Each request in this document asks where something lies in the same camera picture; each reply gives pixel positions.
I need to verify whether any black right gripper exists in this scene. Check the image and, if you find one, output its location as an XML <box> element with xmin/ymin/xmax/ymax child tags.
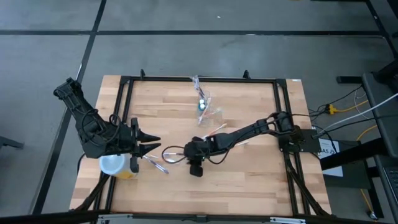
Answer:
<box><xmin>183</xmin><ymin>136</ymin><xmax>216</xmax><ymax>177</ymax></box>

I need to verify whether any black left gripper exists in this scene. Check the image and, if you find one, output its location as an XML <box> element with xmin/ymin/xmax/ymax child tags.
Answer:
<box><xmin>118</xmin><ymin>118</ymin><xmax>162</xmax><ymax>174</ymax></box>

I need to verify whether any white lidded yellow canister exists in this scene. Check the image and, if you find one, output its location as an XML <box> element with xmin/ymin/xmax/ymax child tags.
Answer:
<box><xmin>98</xmin><ymin>154</ymin><xmax>139</xmax><ymax>180</ymax></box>

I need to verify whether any clear acrylic holder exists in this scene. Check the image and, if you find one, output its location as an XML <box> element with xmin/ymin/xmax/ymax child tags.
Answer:
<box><xmin>196</xmin><ymin>90</ymin><xmax>224</xmax><ymax>127</ymax></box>

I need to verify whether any white label strip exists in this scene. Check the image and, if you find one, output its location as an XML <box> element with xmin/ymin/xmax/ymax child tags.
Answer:
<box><xmin>269</xmin><ymin>217</ymin><xmax>307</xmax><ymax>224</ymax></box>

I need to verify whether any black furniture foot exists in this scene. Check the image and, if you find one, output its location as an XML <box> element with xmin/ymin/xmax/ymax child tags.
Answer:
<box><xmin>0</xmin><ymin>136</ymin><xmax>25</xmax><ymax>150</ymax></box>

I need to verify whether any white paper sheet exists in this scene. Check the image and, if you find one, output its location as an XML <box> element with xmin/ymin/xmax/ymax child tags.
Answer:
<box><xmin>318</xmin><ymin>138</ymin><xmax>345</xmax><ymax>178</ymax></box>

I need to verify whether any black stand bar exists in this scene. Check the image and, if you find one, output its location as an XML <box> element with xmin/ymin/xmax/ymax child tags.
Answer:
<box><xmin>320</xmin><ymin>136</ymin><xmax>389</xmax><ymax>171</ymax></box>

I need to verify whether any short black floor bar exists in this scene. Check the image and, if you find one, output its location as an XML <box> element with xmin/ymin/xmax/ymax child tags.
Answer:
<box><xmin>336</xmin><ymin>75</ymin><xmax>364</xmax><ymax>85</ymax></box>

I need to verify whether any grey side desk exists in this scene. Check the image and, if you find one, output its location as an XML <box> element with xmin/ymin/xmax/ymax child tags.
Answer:
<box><xmin>361</xmin><ymin>72</ymin><xmax>398</xmax><ymax>224</ymax></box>

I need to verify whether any black keyboard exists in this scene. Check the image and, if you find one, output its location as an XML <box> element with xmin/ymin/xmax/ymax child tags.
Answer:
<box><xmin>382</xmin><ymin>166</ymin><xmax>398</xmax><ymax>206</ymax></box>

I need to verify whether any black chair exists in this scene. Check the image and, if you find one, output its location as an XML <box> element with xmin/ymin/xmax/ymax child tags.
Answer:
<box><xmin>372</xmin><ymin>58</ymin><xmax>398</xmax><ymax>94</ymax></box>

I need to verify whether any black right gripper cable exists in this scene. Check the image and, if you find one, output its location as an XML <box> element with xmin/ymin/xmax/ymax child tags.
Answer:
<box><xmin>160</xmin><ymin>144</ymin><xmax>233</xmax><ymax>166</ymax></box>

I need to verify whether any black metal table frame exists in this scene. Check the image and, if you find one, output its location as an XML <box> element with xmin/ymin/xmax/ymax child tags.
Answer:
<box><xmin>68</xmin><ymin>68</ymin><xmax>333</xmax><ymax>218</ymax></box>

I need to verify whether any yellow floor cable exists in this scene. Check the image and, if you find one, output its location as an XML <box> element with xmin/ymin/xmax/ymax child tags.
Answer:
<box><xmin>335</xmin><ymin>99</ymin><xmax>379</xmax><ymax>142</ymax></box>

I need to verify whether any black desk cable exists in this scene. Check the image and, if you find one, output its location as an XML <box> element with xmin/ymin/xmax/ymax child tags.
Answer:
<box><xmin>312</xmin><ymin>114</ymin><xmax>398</xmax><ymax>131</ymax></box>

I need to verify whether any white cable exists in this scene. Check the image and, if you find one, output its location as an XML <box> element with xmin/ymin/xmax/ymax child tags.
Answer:
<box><xmin>317</xmin><ymin>93</ymin><xmax>398</xmax><ymax>138</ymax></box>

